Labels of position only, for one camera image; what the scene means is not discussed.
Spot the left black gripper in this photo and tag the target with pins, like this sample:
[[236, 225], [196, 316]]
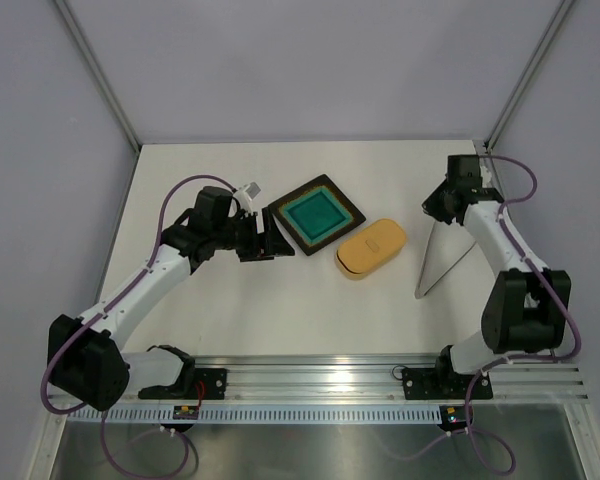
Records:
[[275, 243]]

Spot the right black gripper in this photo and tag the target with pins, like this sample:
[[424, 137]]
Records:
[[430, 206]]

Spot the metal tongs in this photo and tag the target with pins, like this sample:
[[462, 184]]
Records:
[[446, 247]]

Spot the orange lunch box lid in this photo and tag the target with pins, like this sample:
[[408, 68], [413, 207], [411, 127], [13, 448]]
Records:
[[381, 238]]

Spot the orange lunch box base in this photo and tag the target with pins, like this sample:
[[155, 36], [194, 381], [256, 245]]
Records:
[[356, 267]]

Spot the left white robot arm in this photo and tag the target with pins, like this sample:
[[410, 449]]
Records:
[[84, 353]]

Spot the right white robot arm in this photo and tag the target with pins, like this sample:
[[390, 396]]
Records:
[[525, 313]]

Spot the square teal black plate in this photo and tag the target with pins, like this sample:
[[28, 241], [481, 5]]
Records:
[[316, 214]]

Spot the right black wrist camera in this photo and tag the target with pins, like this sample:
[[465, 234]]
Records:
[[464, 172]]

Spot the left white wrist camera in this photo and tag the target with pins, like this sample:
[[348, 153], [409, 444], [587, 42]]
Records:
[[245, 196]]

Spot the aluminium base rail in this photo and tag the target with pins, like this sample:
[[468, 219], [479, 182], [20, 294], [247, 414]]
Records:
[[325, 379]]

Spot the right aluminium frame post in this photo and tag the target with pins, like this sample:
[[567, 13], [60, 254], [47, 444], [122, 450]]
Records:
[[531, 69]]

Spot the aluminium frame post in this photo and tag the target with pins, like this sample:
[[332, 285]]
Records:
[[531, 69], [87, 55]]

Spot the white slotted cable duct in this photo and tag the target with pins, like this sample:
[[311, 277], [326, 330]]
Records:
[[275, 414]]

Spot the left aluminium frame post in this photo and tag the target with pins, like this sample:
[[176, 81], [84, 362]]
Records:
[[87, 55]]

